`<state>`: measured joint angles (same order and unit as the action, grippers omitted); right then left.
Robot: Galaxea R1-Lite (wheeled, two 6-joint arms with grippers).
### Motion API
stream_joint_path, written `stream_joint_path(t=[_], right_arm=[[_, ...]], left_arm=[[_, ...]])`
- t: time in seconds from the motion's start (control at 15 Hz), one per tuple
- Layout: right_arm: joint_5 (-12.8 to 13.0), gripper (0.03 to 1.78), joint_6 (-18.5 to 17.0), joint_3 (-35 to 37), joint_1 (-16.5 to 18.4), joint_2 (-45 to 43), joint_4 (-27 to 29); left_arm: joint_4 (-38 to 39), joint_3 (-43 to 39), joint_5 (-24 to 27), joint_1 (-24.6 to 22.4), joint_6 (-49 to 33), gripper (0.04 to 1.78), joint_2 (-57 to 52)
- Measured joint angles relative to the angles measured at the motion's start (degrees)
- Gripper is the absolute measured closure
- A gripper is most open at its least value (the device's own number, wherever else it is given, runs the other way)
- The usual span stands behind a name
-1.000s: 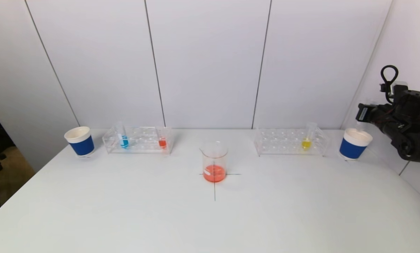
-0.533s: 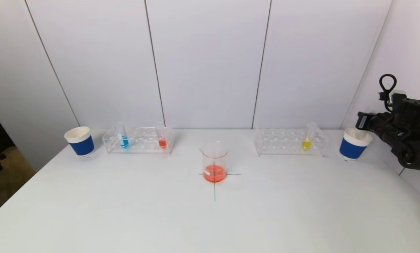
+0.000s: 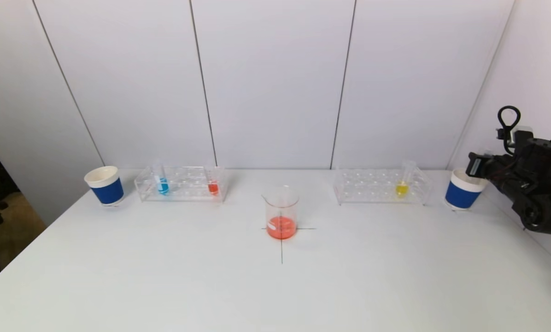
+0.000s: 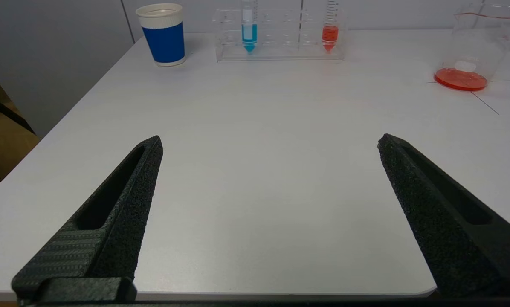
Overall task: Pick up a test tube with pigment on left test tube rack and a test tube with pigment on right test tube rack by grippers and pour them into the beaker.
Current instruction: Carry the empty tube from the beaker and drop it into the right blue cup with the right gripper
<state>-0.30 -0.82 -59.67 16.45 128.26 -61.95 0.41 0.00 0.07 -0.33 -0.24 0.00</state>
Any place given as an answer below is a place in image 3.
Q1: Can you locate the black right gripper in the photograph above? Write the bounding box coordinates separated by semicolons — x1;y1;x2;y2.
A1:
465;152;498;179

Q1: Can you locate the test tube with blue pigment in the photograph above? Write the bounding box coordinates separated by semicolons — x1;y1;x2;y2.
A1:
153;160;170;196

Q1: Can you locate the test tube with yellow pigment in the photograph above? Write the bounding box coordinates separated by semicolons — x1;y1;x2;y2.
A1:
395;160;416;198

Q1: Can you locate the clear acrylic test tube rack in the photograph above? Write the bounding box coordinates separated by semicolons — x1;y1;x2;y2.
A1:
333;168;432;206
135;166;227;203

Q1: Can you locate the clear glass beaker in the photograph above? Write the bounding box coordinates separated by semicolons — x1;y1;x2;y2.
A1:
262;185;300;240

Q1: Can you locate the test tube with orange pigment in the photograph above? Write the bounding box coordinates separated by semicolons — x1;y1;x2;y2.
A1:
207;167;220;196

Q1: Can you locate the blue white paper cup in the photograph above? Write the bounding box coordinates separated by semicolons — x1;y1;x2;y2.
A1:
444;168;488;211
84;166;125;206

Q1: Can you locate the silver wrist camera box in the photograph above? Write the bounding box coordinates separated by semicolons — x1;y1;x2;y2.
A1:
496;127;534;155

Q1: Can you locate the black looped camera cable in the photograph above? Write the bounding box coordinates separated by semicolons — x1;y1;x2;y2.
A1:
498;106;521;139

